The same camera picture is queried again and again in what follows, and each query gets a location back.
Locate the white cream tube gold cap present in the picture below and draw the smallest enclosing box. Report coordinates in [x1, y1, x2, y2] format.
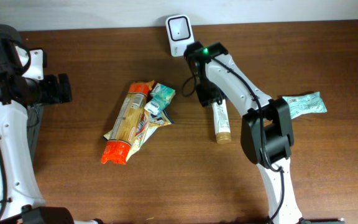
[212, 100, 231, 144]

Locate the blue white tissue packet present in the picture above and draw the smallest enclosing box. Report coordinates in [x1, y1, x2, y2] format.
[144, 83, 176, 116]

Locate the yellow wet wipes packet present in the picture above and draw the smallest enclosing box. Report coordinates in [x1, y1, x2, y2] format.
[101, 110, 173, 164]

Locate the orange spaghetti packet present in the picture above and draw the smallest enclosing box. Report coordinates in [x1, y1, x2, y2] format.
[101, 80, 155, 164]

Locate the teal snack packet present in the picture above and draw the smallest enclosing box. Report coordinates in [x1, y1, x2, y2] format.
[283, 91, 327, 119]

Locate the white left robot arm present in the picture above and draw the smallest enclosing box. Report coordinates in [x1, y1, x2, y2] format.
[0, 38, 76, 224]

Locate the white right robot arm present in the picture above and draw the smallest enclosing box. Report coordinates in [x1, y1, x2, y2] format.
[183, 42, 303, 223]

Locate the white barcode scanner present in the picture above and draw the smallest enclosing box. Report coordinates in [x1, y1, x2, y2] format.
[165, 14, 195, 57]

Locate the grey plastic basket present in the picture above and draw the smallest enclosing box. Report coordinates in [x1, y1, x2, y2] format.
[0, 24, 45, 184]

